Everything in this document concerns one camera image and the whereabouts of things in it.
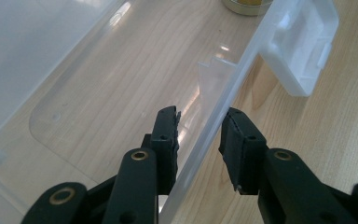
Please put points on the clear plastic storage box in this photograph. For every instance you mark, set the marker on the clear plastic storage box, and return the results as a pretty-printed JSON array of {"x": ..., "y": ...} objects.
[{"x": 74, "y": 93}]

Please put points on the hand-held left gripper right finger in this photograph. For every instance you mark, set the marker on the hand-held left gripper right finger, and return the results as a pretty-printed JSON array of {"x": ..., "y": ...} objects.
[{"x": 242, "y": 152}]

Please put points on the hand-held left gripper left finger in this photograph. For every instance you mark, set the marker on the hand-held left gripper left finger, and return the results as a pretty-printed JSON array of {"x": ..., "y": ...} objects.
[{"x": 166, "y": 140}]

